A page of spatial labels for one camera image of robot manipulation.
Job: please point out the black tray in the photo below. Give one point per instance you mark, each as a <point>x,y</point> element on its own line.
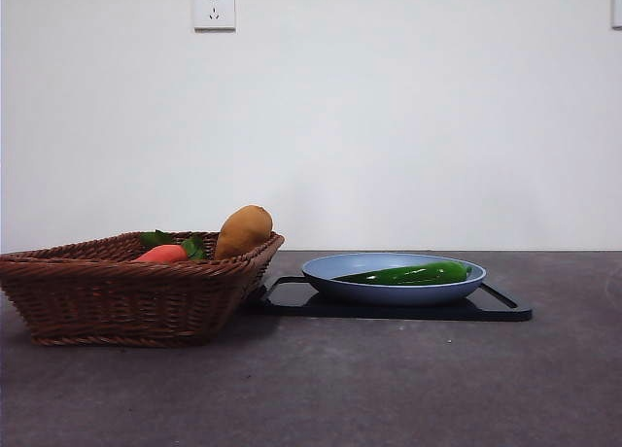
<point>389,312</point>

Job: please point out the brown wicker basket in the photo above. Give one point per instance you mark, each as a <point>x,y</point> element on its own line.
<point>121,296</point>

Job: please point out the white wall socket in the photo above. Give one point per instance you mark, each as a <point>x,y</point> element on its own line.
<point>215,8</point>

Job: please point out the blue round plate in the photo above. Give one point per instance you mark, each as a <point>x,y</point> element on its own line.
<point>389,291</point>

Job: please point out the green chili pepper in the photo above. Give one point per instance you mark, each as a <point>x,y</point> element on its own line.
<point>413,273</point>

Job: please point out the red carrot with green leaves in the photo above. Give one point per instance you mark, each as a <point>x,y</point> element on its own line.
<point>165,252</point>

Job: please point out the tan potato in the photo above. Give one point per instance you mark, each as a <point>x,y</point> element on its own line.
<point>243,230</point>

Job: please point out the white wall plate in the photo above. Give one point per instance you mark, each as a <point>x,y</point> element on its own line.
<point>617,7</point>

